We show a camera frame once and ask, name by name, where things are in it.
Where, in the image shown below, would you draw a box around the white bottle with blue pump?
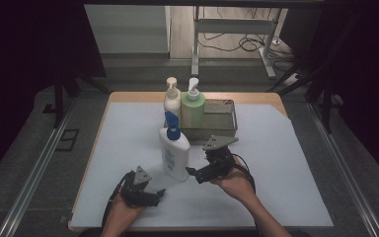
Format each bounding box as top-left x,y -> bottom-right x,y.
159,111 -> 191,183

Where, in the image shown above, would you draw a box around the black floor cables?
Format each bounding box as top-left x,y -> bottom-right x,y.
198,6 -> 295,72

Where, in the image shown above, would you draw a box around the white panel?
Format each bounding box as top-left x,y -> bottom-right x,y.
83,4 -> 172,55

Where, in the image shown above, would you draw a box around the green bottle with white pump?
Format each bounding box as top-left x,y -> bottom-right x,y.
181,77 -> 207,129

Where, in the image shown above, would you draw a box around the aluminium rail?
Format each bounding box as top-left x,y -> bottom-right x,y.
0,98 -> 77,237
307,102 -> 379,237

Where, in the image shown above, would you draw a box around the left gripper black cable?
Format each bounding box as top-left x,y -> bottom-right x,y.
102,171 -> 133,229

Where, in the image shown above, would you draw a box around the person's right hand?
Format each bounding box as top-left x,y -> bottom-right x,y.
210,156 -> 257,202

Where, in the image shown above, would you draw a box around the black metal stand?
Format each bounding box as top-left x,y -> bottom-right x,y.
265,65 -> 336,134
52,62 -> 111,129

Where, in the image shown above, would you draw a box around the white metal desk frame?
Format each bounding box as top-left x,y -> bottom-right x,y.
190,6 -> 277,80

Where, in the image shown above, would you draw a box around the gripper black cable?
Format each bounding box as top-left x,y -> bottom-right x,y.
230,153 -> 258,196
102,171 -> 133,229

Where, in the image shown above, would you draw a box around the cream bottle with cream pump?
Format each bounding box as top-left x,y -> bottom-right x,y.
163,76 -> 183,119

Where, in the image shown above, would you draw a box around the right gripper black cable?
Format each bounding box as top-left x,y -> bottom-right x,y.
230,153 -> 258,196

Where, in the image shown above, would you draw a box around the metal mesh basket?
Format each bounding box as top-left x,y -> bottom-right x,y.
163,98 -> 239,142

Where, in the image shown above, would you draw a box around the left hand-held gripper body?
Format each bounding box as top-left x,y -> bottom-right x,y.
121,165 -> 153,207

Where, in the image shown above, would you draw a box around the dark curtain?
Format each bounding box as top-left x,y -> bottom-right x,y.
279,0 -> 379,193
0,0 -> 107,190

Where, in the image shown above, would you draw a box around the white power strip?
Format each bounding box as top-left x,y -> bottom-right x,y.
284,72 -> 303,87

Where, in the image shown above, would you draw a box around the pale blue table mat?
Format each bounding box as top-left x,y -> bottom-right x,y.
69,102 -> 335,229

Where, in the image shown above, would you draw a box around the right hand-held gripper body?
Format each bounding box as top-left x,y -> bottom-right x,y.
201,134 -> 240,179

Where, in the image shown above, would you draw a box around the person's left hand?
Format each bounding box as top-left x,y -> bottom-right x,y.
104,196 -> 146,230

